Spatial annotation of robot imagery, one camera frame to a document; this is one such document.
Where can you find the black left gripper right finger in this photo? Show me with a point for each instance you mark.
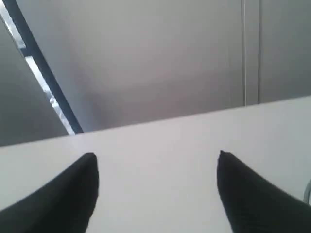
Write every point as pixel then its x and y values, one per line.
pixel 252 204

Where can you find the window with dark frame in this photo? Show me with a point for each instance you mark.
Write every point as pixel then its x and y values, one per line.
pixel 26 43

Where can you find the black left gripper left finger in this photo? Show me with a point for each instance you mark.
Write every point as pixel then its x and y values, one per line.
pixel 63 205

